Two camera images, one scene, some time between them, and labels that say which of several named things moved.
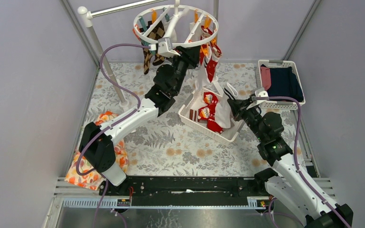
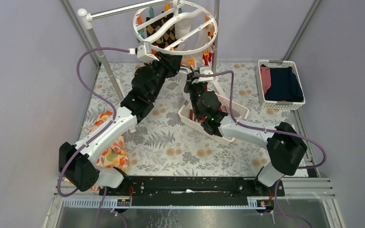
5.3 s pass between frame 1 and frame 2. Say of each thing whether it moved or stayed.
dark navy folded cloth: stayed
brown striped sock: stayed
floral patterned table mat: stayed
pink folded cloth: stayed
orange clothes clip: moved
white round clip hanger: moved
